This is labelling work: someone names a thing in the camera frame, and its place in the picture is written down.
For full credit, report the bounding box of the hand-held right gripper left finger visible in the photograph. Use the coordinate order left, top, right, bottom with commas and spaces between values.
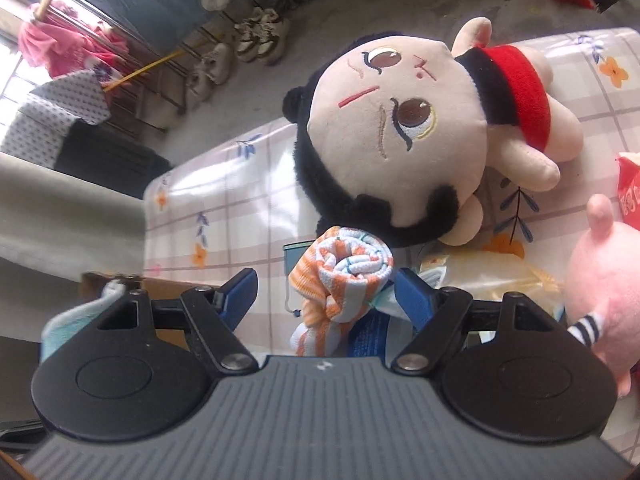
98, 267, 259, 375

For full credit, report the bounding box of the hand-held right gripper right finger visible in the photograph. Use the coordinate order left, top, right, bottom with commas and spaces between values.
391, 267, 551, 375

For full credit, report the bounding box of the blue white plastic package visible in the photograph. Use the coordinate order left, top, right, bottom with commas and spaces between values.
347, 307, 402, 359

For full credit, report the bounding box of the brown cardboard box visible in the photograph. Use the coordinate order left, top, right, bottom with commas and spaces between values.
81, 271, 232, 342

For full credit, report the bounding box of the orange striped towel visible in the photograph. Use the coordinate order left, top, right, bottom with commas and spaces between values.
287, 226, 396, 357

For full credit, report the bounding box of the teal cloth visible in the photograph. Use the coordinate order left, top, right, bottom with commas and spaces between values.
40, 280, 126, 363

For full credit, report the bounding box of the pink plush toy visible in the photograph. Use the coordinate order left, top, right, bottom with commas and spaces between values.
564, 192, 640, 399

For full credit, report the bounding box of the checked floral tablecloth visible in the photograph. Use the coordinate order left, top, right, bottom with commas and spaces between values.
142, 27, 640, 321

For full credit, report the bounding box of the black haired plush doll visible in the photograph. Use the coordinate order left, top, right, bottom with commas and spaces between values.
281, 16, 585, 249

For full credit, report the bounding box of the white shoe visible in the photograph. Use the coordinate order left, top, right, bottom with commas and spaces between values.
199, 42, 234, 87
186, 66, 215, 104

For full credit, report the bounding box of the red cream wet wipes pack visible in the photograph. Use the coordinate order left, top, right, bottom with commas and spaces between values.
615, 152, 640, 232

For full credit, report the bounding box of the yellow pole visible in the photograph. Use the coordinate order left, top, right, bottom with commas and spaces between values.
102, 49, 184, 94

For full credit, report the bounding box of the pair of sneakers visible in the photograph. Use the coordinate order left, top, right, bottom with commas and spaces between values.
234, 7, 275, 62

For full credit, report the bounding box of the white dotted cloth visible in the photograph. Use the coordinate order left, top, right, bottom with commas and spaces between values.
0, 69, 112, 172

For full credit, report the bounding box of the pink hanging garment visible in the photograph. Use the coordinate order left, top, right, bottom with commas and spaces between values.
17, 2, 129, 79

